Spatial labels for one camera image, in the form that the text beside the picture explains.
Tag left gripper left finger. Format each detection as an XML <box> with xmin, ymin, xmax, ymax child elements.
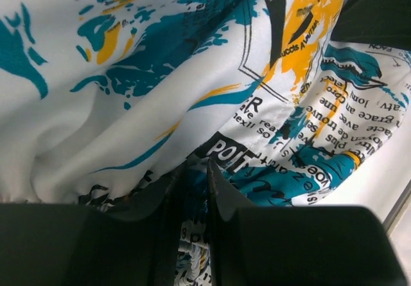
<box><xmin>1</xmin><ymin>165</ymin><xmax>186</xmax><ymax>285</ymax></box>

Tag white teal yellow patterned shorts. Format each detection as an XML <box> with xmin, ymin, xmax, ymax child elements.
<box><xmin>1</xmin><ymin>0</ymin><xmax>410</xmax><ymax>285</ymax></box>

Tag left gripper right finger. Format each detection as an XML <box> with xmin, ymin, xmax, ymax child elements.
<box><xmin>207</xmin><ymin>161</ymin><xmax>407</xmax><ymax>286</ymax></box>

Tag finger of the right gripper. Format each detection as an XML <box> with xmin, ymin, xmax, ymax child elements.
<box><xmin>331</xmin><ymin>0</ymin><xmax>410</xmax><ymax>49</ymax></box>

